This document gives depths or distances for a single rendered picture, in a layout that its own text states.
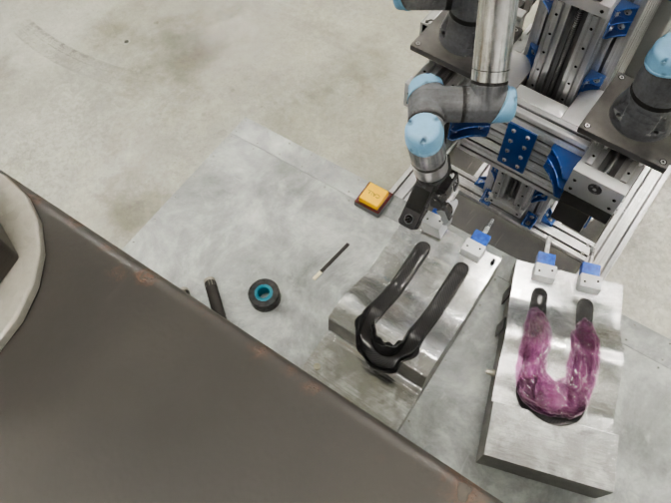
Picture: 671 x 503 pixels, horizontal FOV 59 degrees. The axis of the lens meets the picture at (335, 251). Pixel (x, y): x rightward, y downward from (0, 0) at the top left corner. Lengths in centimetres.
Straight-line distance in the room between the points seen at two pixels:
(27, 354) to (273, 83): 289
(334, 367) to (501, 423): 39
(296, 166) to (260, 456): 158
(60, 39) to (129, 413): 351
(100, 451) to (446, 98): 112
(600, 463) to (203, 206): 117
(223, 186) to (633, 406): 120
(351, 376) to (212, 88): 205
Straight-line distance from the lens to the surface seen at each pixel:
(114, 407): 23
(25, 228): 27
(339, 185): 171
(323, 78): 309
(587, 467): 139
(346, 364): 142
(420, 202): 134
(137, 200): 284
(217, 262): 164
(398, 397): 140
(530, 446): 137
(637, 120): 159
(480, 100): 128
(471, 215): 238
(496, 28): 125
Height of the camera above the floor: 221
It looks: 62 degrees down
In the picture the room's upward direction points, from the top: 6 degrees counter-clockwise
